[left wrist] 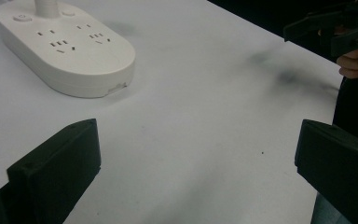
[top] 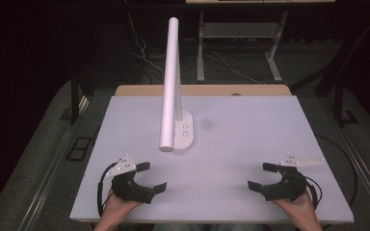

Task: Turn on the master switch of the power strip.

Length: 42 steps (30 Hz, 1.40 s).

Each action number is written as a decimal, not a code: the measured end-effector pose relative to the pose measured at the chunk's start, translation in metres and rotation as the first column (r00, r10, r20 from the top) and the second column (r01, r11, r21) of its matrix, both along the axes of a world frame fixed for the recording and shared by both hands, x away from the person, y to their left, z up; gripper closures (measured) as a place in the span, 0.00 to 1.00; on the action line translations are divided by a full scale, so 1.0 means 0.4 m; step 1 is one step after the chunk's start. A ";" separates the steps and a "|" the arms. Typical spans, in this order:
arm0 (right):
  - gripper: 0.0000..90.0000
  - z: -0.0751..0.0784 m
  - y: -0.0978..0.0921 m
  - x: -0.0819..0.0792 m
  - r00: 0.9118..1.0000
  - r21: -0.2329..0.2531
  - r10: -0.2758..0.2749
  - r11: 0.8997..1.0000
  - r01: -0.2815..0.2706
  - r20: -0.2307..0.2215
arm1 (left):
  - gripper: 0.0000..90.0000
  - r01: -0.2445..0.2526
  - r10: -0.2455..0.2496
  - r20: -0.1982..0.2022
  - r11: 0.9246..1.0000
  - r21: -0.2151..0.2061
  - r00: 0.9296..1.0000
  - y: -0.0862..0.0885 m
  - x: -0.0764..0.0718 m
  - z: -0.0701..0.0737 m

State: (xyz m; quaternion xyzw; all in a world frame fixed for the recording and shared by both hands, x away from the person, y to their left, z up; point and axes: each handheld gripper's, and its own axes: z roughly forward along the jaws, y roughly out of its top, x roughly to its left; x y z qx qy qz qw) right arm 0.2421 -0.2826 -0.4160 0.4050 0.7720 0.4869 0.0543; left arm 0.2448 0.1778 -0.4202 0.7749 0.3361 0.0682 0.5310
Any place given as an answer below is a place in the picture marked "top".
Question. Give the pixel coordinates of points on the person's right hand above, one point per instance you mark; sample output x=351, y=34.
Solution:
x=300, y=207

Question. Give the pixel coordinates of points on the grey metal desk frame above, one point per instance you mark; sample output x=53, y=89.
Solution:
x=237, y=30

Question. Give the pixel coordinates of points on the black floor frame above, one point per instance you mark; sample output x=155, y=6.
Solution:
x=78, y=148

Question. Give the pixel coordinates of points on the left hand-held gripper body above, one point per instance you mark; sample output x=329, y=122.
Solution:
x=131, y=189

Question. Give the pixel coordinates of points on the white desk lamp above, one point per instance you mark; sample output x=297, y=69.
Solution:
x=170, y=80

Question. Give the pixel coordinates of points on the white table board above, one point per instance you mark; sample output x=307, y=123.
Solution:
x=237, y=144

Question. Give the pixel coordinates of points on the black metal stand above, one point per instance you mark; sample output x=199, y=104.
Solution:
x=338, y=96
x=74, y=96

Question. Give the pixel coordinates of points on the person's left hand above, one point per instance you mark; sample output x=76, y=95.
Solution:
x=117, y=208

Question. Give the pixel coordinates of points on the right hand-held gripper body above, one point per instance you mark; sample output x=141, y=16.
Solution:
x=289, y=187

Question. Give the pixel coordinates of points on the aluminium floor rail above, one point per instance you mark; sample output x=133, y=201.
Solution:
x=54, y=160
x=363, y=173

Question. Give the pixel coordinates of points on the wooden table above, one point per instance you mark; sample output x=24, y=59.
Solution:
x=205, y=90

